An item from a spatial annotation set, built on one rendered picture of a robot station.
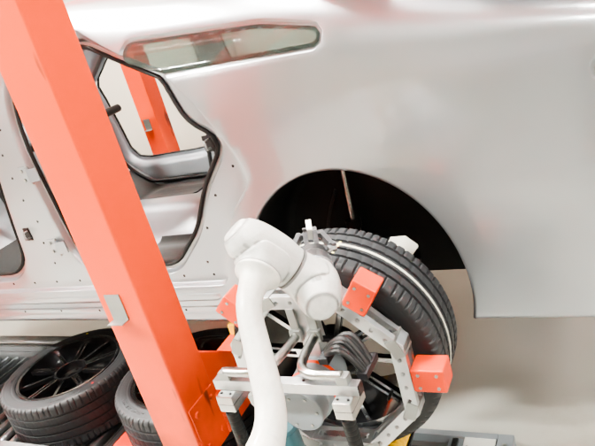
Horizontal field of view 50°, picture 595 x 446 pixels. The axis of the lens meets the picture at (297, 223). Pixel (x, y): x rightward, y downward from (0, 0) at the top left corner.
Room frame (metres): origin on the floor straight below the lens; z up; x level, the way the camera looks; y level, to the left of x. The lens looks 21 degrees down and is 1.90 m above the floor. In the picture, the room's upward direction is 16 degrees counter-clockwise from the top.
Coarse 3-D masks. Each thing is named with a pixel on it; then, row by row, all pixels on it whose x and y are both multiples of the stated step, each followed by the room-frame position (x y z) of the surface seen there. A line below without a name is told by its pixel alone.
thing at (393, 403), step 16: (272, 320) 1.82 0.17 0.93; (288, 320) 1.72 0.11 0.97; (336, 320) 1.62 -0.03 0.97; (272, 336) 1.82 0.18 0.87; (288, 336) 1.89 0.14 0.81; (368, 336) 1.58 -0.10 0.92; (288, 368) 1.81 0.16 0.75; (352, 368) 1.62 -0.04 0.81; (368, 384) 1.79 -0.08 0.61; (384, 384) 1.57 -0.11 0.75; (368, 400) 1.70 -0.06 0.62; (384, 400) 1.66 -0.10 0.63; (400, 400) 1.56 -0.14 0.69; (368, 416) 1.61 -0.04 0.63; (384, 416) 1.57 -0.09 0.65
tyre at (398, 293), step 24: (312, 240) 1.76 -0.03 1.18; (336, 240) 1.72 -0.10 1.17; (360, 240) 1.71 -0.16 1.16; (384, 240) 1.72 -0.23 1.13; (336, 264) 1.59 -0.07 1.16; (360, 264) 1.59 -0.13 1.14; (384, 264) 1.61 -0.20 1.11; (408, 264) 1.64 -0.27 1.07; (384, 288) 1.52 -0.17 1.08; (408, 288) 1.55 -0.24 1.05; (432, 288) 1.62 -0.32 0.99; (384, 312) 1.52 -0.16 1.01; (408, 312) 1.49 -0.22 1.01; (432, 312) 1.54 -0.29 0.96; (432, 336) 1.48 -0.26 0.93; (456, 336) 1.65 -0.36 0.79; (432, 408) 1.49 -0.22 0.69; (408, 432) 1.53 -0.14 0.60
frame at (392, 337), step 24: (264, 312) 1.61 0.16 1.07; (336, 312) 1.50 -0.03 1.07; (240, 336) 1.66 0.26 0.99; (384, 336) 1.44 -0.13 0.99; (408, 336) 1.46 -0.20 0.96; (240, 360) 1.68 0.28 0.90; (408, 360) 1.43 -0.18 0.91; (408, 384) 1.42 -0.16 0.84; (408, 408) 1.43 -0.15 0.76; (312, 432) 1.62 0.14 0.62; (336, 432) 1.60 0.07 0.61; (360, 432) 1.56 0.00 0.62; (384, 432) 1.48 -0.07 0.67
